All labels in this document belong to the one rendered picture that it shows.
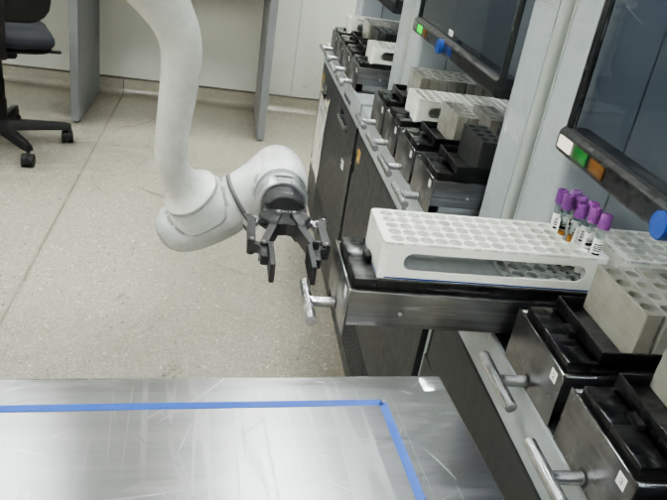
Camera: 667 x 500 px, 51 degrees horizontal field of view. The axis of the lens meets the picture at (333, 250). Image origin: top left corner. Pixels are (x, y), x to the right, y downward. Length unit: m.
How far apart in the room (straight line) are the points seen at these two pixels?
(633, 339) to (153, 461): 0.51
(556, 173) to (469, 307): 0.25
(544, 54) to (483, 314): 0.43
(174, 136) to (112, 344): 1.05
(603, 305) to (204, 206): 0.69
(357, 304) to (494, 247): 0.19
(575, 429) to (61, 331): 1.66
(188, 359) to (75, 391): 1.42
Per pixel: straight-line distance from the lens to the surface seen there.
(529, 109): 1.14
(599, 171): 0.88
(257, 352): 2.10
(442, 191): 1.26
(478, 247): 0.88
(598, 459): 0.74
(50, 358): 2.07
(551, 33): 1.12
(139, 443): 0.58
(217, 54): 4.37
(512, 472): 0.91
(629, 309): 0.83
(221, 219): 1.26
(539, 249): 0.93
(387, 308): 0.86
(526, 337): 0.87
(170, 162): 1.19
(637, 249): 1.01
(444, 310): 0.88
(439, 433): 0.63
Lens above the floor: 1.22
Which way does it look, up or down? 26 degrees down
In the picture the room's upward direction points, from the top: 9 degrees clockwise
